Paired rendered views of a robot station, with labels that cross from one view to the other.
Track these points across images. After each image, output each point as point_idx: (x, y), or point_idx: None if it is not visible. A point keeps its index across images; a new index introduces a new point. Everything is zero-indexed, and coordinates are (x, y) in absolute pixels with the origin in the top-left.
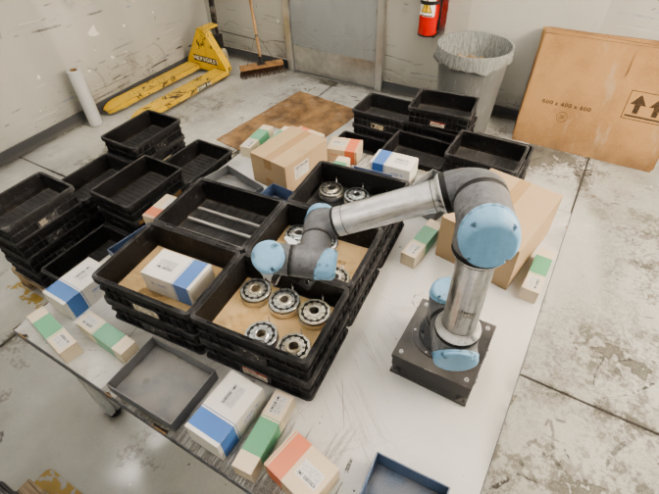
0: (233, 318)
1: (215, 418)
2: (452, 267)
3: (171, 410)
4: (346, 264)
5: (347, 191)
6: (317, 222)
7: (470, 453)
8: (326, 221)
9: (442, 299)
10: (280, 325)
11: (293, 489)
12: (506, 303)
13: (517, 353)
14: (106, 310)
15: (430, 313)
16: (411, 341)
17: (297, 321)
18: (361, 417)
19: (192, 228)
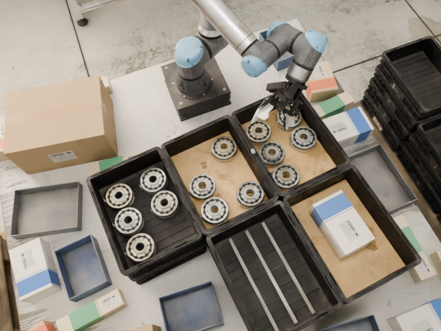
0: (312, 170)
1: (354, 121)
2: (120, 138)
3: (375, 163)
4: (201, 161)
5: (131, 230)
6: (266, 46)
7: (231, 48)
8: (260, 43)
9: (201, 44)
10: (284, 143)
11: (329, 70)
12: (123, 94)
13: (156, 68)
14: (403, 290)
15: (207, 58)
16: (212, 90)
17: (271, 139)
18: (268, 92)
19: (298, 302)
